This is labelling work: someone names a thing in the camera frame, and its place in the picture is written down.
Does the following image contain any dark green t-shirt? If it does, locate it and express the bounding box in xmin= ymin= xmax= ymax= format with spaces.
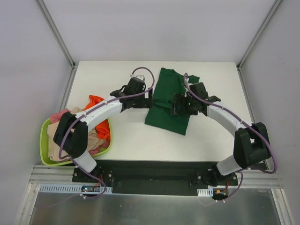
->
xmin=145 ymin=68 xmax=190 ymax=135

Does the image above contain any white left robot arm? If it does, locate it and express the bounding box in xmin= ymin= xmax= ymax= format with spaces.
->
xmin=53 ymin=77 xmax=152 ymax=182

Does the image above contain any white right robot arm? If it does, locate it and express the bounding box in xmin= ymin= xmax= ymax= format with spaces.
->
xmin=171 ymin=82 xmax=271 ymax=185

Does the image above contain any orange t-shirt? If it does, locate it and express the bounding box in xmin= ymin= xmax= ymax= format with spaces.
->
xmin=84 ymin=95 xmax=111 ymax=141

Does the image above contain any beige t-shirt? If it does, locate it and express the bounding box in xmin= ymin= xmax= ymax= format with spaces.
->
xmin=47 ymin=107 xmax=106 ymax=162

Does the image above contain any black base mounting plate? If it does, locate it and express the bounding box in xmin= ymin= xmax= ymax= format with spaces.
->
xmin=44 ymin=157 xmax=242 ymax=195

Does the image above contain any pink t-shirt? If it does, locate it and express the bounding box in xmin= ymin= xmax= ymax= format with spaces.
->
xmin=47 ymin=107 xmax=110 ymax=162

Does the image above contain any lime green plastic basket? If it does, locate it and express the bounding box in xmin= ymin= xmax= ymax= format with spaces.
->
xmin=40 ymin=119 xmax=112 ymax=166

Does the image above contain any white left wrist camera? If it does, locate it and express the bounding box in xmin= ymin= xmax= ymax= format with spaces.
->
xmin=130 ymin=74 xmax=145 ymax=82

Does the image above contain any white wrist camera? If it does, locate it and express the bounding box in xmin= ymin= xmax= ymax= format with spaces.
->
xmin=130 ymin=74 xmax=145 ymax=82
xmin=184 ymin=77 xmax=189 ymax=85

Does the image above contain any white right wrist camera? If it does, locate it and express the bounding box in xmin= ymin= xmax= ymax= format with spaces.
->
xmin=184 ymin=77 xmax=189 ymax=85

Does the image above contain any right white cable duct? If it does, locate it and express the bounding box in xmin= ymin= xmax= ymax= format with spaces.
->
xmin=197 ymin=188 xmax=214 ymax=197

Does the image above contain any white cable duct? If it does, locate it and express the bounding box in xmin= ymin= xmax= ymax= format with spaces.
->
xmin=39 ymin=184 xmax=113 ymax=195
xmin=197 ymin=188 xmax=214 ymax=197

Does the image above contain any aluminium front rail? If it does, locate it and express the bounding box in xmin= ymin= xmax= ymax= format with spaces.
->
xmin=29 ymin=165 xmax=283 ymax=189

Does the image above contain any left white cable duct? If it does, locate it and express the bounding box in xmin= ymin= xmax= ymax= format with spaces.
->
xmin=39 ymin=184 xmax=113 ymax=195

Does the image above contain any left aluminium frame post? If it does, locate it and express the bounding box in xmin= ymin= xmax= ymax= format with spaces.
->
xmin=35 ymin=0 xmax=78 ymax=69

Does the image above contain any aluminium frame post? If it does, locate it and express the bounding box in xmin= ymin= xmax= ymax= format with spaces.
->
xmin=35 ymin=0 xmax=78 ymax=69
xmin=236 ymin=0 xmax=285 ymax=70

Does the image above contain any right aluminium frame post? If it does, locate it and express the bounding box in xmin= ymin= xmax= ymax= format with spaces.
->
xmin=236 ymin=0 xmax=285 ymax=70

